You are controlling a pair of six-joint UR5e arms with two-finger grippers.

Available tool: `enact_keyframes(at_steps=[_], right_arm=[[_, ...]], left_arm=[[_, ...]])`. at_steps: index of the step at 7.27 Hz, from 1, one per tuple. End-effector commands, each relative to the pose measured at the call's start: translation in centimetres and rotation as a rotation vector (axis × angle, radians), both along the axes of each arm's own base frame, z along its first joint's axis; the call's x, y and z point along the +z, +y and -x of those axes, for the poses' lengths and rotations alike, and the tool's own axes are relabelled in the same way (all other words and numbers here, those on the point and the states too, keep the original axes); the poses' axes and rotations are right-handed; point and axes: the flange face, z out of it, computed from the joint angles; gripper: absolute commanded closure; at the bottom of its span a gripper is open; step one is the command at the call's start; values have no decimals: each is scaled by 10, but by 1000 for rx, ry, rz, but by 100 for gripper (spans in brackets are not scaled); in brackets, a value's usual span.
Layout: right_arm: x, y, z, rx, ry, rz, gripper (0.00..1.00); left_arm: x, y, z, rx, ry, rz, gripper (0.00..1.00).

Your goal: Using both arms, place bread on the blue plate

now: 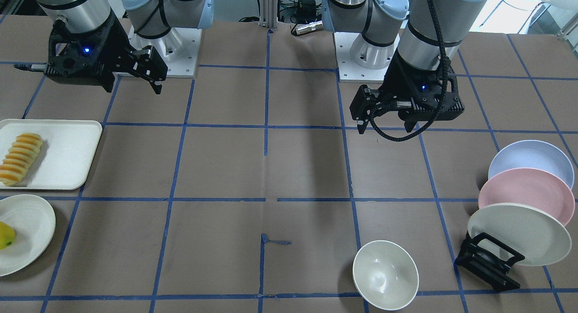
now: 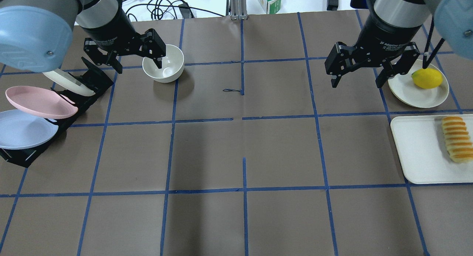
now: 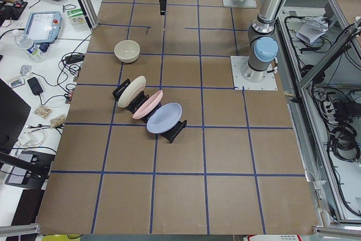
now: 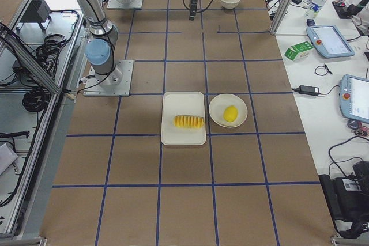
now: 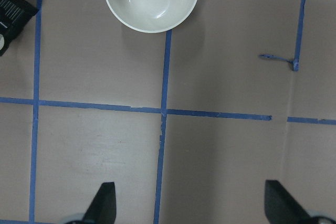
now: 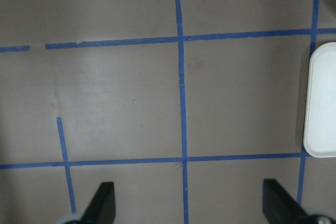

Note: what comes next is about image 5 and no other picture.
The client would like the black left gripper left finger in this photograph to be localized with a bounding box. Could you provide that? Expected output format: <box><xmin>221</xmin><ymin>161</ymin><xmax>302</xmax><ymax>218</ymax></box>
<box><xmin>81</xmin><ymin>182</ymin><xmax>117</xmax><ymax>224</ymax></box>

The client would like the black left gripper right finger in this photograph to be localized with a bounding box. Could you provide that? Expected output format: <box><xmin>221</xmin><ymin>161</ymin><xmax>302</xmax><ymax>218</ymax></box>
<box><xmin>264</xmin><ymin>180</ymin><xmax>315</xmax><ymax>224</ymax></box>

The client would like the black plate rack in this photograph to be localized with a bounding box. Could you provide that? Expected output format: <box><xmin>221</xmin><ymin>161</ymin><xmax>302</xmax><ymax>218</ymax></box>
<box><xmin>1</xmin><ymin>0</ymin><xmax>39</xmax><ymax>56</ymax></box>

